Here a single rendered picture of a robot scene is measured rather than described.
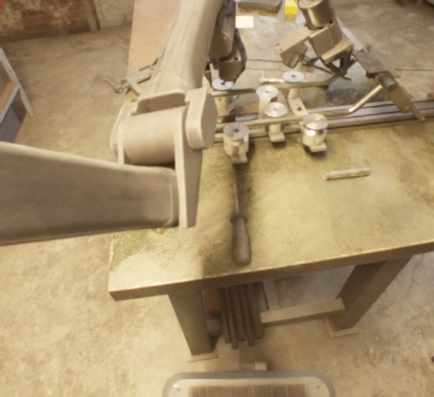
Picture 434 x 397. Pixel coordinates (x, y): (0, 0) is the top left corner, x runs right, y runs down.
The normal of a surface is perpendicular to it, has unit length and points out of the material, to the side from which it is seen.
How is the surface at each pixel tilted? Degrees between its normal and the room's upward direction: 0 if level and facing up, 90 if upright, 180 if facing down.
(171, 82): 18
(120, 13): 90
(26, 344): 0
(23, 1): 90
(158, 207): 68
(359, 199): 0
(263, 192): 0
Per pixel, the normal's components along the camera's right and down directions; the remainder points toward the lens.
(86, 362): -0.04, -0.67
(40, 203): 0.94, -0.04
